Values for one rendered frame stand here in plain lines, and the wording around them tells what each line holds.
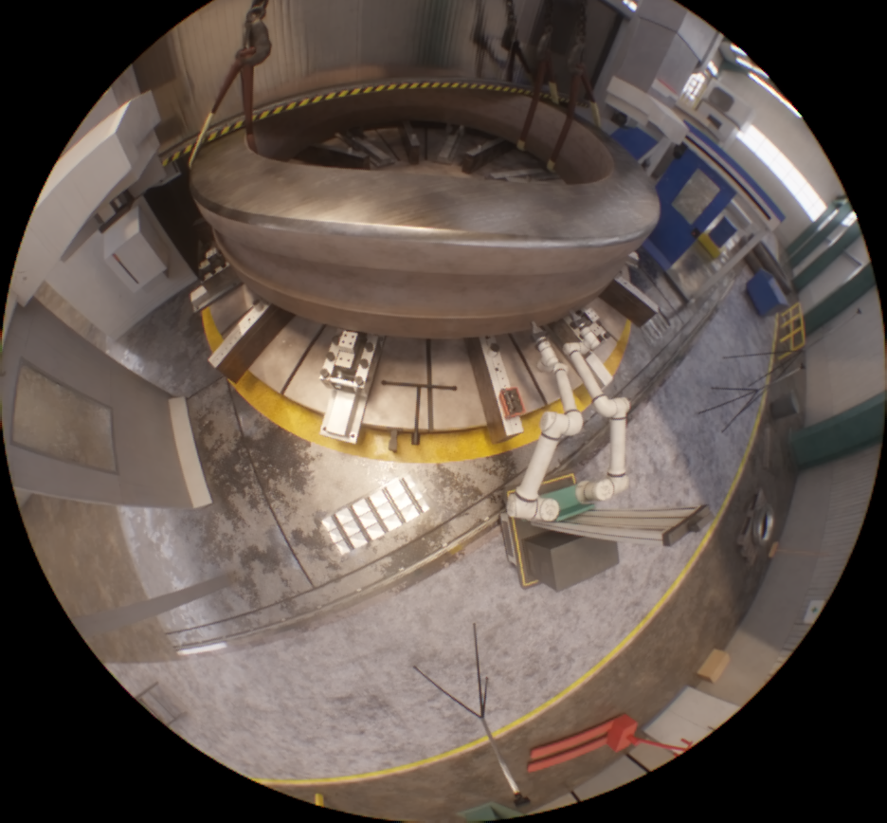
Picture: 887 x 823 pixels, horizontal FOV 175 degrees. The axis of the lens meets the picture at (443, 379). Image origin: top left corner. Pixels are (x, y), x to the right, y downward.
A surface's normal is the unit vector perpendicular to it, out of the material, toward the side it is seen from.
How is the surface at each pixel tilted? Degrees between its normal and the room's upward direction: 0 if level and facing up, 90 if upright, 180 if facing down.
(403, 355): 0
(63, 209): 90
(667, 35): 90
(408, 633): 0
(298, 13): 90
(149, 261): 90
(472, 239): 45
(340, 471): 0
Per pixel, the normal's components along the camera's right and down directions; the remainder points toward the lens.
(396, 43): 0.54, 0.80
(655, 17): -0.85, 0.44
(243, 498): 0.12, -0.37
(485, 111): -0.42, 0.82
